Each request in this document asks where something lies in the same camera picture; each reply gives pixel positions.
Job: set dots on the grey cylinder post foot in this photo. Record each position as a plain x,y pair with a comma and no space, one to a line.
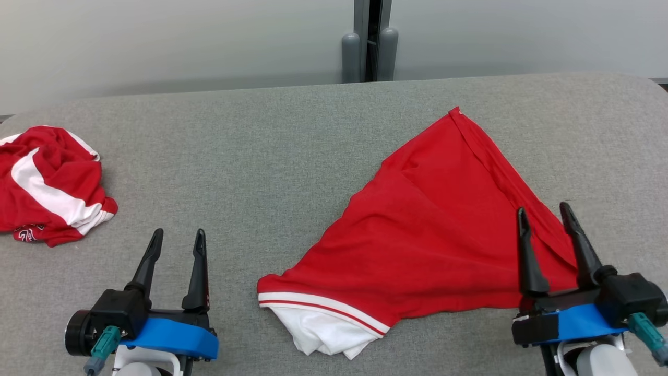
350,57
387,55

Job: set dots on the grey fabric sofa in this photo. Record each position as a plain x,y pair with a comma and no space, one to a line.
235,183

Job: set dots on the teal connector left gripper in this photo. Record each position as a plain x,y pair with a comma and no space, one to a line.
103,344

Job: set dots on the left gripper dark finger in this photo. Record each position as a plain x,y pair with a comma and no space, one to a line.
198,282
147,266

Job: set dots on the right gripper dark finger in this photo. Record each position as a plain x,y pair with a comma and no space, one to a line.
584,256
529,266

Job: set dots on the grey wall skirting strip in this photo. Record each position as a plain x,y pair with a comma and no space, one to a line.
660,80

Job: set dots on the grey partition post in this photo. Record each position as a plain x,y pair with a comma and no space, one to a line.
361,26

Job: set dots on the teal connector right gripper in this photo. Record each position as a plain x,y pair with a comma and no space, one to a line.
647,331

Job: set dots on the red jersey number 23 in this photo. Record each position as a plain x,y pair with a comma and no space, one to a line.
428,235

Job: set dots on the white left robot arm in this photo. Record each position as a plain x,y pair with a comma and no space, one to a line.
141,365

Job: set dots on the teal connector gripper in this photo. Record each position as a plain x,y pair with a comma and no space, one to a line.
103,344
647,331

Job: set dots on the red shorts white stripe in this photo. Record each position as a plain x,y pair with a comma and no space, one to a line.
57,167

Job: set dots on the right gripper body black blue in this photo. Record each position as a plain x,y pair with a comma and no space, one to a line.
626,300

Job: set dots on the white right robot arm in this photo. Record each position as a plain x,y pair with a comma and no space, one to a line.
600,363

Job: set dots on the left gripper body black blue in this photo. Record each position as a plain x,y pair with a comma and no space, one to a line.
115,313

